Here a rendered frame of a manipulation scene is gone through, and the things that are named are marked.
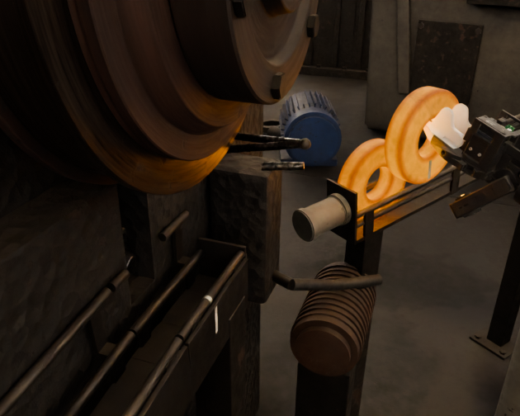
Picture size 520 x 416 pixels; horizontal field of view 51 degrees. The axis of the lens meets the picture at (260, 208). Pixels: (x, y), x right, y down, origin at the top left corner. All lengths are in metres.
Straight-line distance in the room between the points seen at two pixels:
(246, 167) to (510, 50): 2.45
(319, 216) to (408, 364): 0.85
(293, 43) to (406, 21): 2.68
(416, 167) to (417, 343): 0.95
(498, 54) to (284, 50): 2.65
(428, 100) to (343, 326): 0.40
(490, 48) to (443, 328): 1.74
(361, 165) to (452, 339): 0.97
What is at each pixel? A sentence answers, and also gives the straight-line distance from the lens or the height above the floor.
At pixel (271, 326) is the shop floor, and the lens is 1.77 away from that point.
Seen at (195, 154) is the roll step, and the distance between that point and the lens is 0.53.
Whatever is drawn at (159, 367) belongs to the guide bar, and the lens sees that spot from 0.61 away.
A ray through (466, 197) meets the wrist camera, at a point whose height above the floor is 0.76.
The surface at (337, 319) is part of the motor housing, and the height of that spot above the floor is 0.53.
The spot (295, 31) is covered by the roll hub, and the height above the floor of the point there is 1.03.
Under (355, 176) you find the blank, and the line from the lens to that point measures 0.97.
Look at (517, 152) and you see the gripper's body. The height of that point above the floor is 0.85.
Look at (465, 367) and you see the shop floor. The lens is 1.74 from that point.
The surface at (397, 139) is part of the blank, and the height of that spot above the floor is 0.84.
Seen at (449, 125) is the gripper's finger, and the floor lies 0.86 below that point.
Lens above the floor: 1.12
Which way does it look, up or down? 27 degrees down
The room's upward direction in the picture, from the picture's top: 1 degrees clockwise
